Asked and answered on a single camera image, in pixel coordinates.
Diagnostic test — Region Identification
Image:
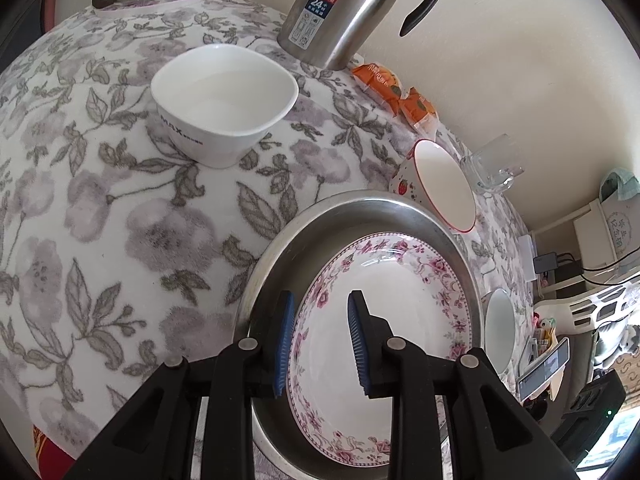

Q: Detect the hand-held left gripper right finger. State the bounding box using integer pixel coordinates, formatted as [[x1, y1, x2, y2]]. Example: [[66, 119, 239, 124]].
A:
[[347, 290, 576, 480]]

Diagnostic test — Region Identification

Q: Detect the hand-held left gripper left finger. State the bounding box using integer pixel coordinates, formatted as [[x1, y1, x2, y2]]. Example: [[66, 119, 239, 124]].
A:
[[62, 290, 296, 480]]

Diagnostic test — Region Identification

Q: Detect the pink floral round plate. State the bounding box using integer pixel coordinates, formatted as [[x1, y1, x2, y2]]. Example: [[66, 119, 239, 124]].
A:
[[289, 232, 473, 467]]

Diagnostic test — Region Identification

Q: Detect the stainless steel basin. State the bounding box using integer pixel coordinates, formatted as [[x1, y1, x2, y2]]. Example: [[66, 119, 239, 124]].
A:
[[240, 191, 486, 480]]

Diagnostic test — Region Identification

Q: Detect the light blue bowl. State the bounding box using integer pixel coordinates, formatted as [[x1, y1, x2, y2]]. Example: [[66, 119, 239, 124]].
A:
[[481, 288, 516, 376]]

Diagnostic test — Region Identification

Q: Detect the strawberry print bowl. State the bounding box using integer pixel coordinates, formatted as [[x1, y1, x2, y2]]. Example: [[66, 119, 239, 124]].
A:
[[388, 138, 477, 234]]

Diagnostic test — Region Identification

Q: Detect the smartphone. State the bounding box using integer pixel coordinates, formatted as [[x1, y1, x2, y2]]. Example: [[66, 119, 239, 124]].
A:
[[517, 337, 571, 401]]

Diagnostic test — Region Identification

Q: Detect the white power strip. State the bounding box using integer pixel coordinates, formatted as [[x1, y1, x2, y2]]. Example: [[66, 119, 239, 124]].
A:
[[517, 234, 538, 291]]

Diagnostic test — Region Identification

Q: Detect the colourful small container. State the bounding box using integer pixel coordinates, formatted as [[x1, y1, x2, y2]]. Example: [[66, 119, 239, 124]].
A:
[[532, 312, 563, 361]]

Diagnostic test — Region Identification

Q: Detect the black charger adapter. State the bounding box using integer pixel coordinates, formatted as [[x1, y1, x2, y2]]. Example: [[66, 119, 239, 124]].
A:
[[532, 251, 561, 276]]

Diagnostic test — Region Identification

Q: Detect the white lattice chair back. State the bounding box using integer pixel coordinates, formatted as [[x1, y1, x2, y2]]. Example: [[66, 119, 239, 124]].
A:
[[532, 272, 640, 336]]

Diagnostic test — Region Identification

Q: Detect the clear glass mug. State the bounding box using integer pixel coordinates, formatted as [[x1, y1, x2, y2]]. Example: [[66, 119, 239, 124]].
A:
[[460, 133, 526, 196]]

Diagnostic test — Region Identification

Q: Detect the grey floral tablecloth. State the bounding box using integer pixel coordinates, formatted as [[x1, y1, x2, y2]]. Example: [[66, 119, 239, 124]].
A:
[[0, 0, 538, 480]]

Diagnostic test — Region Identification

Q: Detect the orange snack packet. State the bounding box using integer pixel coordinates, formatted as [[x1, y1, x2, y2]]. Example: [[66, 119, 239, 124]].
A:
[[400, 87, 440, 131], [351, 62, 403, 111]]

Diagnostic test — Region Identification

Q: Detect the black electronic device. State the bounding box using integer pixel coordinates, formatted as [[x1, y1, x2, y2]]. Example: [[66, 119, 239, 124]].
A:
[[555, 375, 626, 461]]

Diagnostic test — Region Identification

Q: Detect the red patterned cloth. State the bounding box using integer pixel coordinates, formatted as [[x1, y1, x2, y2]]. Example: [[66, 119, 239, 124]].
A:
[[32, 422, 76, 480]]

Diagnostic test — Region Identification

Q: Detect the small white square bowl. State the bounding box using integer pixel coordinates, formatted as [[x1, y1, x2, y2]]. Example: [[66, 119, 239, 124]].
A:
[[150, 44, 300, 170]]

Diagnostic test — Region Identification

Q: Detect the white embroidered cloth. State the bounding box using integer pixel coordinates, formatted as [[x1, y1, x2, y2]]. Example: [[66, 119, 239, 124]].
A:
[[602, 195, 640, 261]]

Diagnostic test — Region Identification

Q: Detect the green cloth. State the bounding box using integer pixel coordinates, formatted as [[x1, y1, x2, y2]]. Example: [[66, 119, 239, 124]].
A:
[[599, 169, 638, 201]]

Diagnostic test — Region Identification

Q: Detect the stainless steel thermos jug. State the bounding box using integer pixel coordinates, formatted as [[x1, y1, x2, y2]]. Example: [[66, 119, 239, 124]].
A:
[[276, 0, 444, 71]]

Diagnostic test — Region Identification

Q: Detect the black cable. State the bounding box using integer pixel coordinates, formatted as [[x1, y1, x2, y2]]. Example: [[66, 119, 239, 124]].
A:
[[555, 252, 640, 286]]

